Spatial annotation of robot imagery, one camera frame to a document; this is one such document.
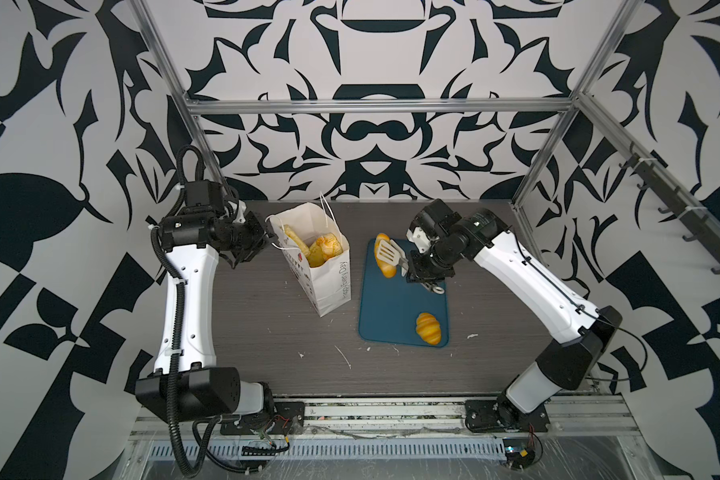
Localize left black corrugated cable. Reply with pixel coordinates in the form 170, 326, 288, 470
148, 145, 290, 478

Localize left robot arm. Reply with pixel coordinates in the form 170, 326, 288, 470
135, 207, 274, 423

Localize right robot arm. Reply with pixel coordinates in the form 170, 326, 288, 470
406, 200, 622, 425

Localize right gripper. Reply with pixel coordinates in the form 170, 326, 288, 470
400, 238, 456, 282

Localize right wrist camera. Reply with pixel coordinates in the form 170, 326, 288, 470
406, 199, 462, 253

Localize white paper bag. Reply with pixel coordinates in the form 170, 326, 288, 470
267, 196, 351, 317

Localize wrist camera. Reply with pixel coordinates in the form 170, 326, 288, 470
406, 199, 462, 253
179, 180, 247, 224

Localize round flaky pastry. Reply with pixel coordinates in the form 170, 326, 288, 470
315, 233, 344, 260

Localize striped bun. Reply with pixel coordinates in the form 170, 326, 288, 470
416, 312, 442, 346

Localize metal tongs white tips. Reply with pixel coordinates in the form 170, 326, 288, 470
374, 238, 445, 295

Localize wall hook rail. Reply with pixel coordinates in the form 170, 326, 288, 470
619, 142, 720, 276

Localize teal tray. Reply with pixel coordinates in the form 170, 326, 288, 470
358, 238, 450, 348

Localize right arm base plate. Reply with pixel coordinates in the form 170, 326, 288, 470
464, 399, 549, 433

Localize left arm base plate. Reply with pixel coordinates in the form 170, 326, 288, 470
220, 400, 306, 436

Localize small circuit board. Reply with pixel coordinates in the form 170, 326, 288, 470
503, 435, 544, 472

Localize croissant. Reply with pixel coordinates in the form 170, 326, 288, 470
374, 233, 400, 279
306, 242, 326, 268

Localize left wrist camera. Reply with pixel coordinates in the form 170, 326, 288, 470
179, 180, 247, 224

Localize small striped bread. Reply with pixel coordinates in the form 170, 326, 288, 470
283, 225, 311, 257

